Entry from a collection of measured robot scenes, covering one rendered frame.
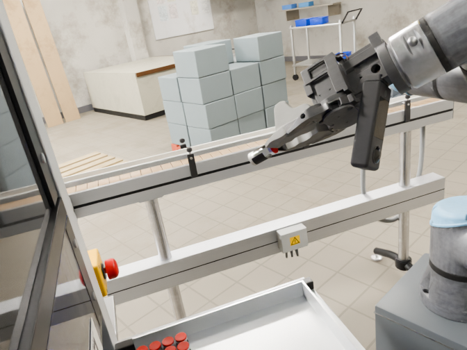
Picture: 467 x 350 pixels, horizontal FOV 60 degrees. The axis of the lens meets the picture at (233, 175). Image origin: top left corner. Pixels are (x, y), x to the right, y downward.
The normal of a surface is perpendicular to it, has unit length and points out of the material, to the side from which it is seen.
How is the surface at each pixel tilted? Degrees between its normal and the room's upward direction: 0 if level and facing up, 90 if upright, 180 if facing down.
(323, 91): 60
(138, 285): 90
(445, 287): 72
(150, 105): 90
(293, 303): 0
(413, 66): 95
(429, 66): 111
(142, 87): 90
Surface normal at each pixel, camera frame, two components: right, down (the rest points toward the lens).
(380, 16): -0.73, 0.36
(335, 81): -0.61, -0.13
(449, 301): -0.66, 0.08
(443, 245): -0.91, 0.28
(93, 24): 0.67, 0.19
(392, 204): 0.31, 0.32
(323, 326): -0.15, -0.91
